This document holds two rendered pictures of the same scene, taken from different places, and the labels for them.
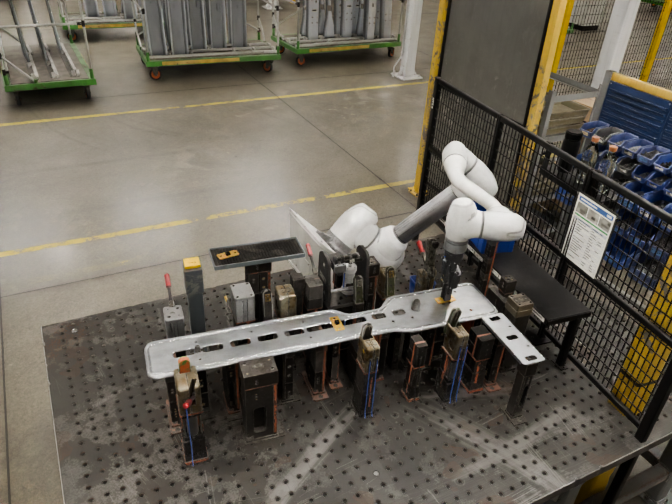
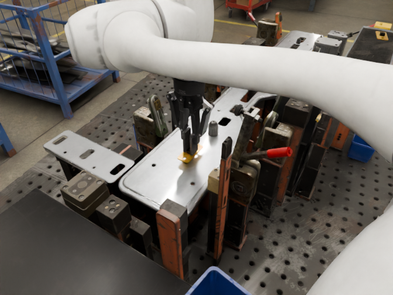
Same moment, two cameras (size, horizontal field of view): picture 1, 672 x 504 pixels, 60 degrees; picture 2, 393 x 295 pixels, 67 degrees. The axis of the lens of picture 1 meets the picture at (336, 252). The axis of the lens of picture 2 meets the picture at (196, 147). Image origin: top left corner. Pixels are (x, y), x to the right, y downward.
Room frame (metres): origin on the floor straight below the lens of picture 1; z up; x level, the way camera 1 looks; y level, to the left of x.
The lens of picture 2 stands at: (2.46, -0.82, 1.59)
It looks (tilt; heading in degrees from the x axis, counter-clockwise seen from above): 41 degrees down; 144
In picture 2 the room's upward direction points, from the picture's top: straight up
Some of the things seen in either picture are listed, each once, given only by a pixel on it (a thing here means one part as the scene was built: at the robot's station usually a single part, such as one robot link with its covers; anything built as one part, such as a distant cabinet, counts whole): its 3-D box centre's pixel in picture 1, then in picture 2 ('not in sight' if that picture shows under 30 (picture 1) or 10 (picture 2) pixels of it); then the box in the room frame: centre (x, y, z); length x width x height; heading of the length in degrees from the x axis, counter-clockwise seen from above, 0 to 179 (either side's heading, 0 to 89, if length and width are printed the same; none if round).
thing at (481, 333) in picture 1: (475, 359); (133, 184); (1.79, -0.59, 0.84); 0.11 x 0.10 x 0.28; 22
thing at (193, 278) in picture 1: (196, 310); not in sight; (1.89, 0.56, 0.92); 0.08 x 0.08 x 0.44; 22
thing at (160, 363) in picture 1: (332, 326); (256, 85); (1.75, -0.01, 1.00); 1.38 x 0.22 x 0.02; 112
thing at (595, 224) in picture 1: (588, 235); not in sight; (2.05, -1.00, 1.30); 0.23 x 0.02 x 0.31; 22
